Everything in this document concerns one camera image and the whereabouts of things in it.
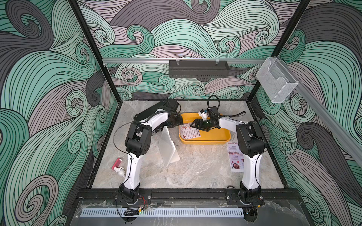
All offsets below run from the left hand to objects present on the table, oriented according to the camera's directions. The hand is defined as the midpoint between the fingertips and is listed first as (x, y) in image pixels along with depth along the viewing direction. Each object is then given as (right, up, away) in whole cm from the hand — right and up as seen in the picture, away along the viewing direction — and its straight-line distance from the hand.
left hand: (180, 122), depth 97 cm
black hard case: (-6, +11, -17) cm, 21 cm away
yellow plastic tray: (+25, -9, -2) cm, 27 cm away
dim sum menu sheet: (+5, -7, +3) cm, 9 cm away
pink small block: (-38, -23, -16) cm, 48 cm away
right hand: (+9, -4, +2) cm, 10 cm away
